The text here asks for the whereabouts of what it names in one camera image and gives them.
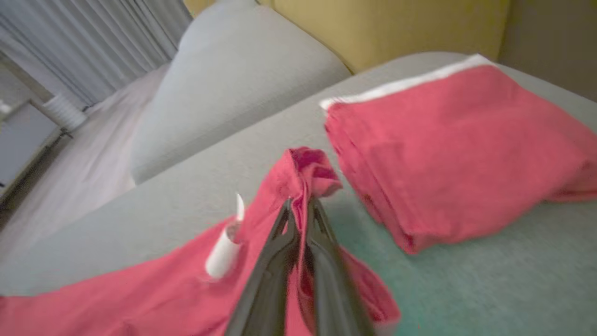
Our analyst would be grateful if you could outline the red shorts with white stripes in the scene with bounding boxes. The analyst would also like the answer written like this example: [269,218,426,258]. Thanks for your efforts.
[319,54,597,255]

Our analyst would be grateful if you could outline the red and white jersey shirt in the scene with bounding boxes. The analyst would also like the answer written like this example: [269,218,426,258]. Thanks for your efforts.
[0,147,402,336]

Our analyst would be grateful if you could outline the mustard yellow cushion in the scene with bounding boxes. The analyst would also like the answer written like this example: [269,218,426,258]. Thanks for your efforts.
[183,0,511,74]

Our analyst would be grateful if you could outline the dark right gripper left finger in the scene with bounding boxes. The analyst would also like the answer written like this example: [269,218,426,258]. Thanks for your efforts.
[224,198,299,336]

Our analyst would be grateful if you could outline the grey low cabinet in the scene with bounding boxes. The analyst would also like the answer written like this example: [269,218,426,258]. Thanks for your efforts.
[0,98,71,201]

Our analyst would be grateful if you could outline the grey pleated curtain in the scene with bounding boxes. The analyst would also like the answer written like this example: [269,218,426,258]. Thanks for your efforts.
[0,0,193,110]

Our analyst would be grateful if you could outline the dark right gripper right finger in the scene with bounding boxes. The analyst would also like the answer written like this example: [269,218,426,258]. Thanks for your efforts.
[305,196,376,336]

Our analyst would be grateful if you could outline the large grey sofa seat cushion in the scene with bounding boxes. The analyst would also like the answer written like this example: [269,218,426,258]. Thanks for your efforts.
[0,51,597,336]

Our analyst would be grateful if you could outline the white ribbed radiator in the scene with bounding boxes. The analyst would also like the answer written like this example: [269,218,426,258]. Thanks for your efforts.
[43,93,87,132]

